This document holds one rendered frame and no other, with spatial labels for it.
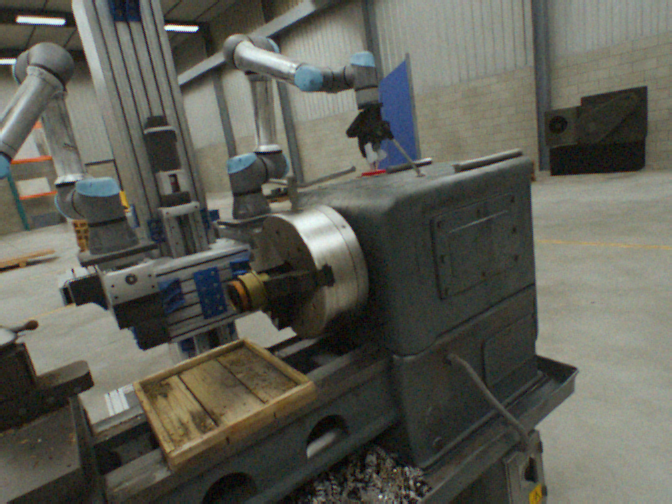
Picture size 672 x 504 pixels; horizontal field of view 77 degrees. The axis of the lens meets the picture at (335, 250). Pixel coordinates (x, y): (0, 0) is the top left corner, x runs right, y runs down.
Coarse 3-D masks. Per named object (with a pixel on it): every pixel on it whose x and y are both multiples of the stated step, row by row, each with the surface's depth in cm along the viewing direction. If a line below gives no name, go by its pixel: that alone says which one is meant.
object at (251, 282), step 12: (240, 276) 97; (252, 276) 96; (264, 276) 98; (228, 288) 96; (240, 288) 93; (252, 288) 94; (264, 288) 95; (228, 300) 98; (240, 300) 93; (252, 300) 94; (264, 300) 96; (240, 312) 94
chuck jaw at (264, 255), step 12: (264, 228) 107; (252, 240) 104; (264, 240) 104; (252, 252) 101; (264, 252) 102; (276, 252) 104; (252, 264) 100; (264, 264) 101; (276, 264) 102; (288, 264) 106
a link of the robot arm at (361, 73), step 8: (352, 56) 132; (360, 56) 130; (368, 56) 131; (352, 64) 132; (360, 64) 131; (368, 64) 131; (352, 72) 133; (360, 72) 131; (368, 72) 131; (352, 80) 134; (360, 80) 132; (368, 80) 132; (376, 80) 134; (360, 88) 133; (368, 88) 132
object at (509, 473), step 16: (448, 352) 108; (464, 368) 104; (480, 384) 104; (496, 400) 105; (512, 416) 107; (528, 432) 129; (512, 448) 117; (528, 448) 111; (496, 464) 122; (512, 464) 121; (528, 464) 125; (496, 480) 124; (512, 480) 122; (528, 480) 124; (544, 480) 132; (496, 496) 126; (512, 496) 122; (528, 496) 127; (544, 496) 133
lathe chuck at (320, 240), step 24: (288, 216) 97; (312, 216) 98; (288, 240) 98; (312, 240) 92; (336, 240) 94; (312, 264) 91; (336, 264) 92; (336, 288) 92; (312, 312) 98; (336, 312) 95; (312, 336) 101
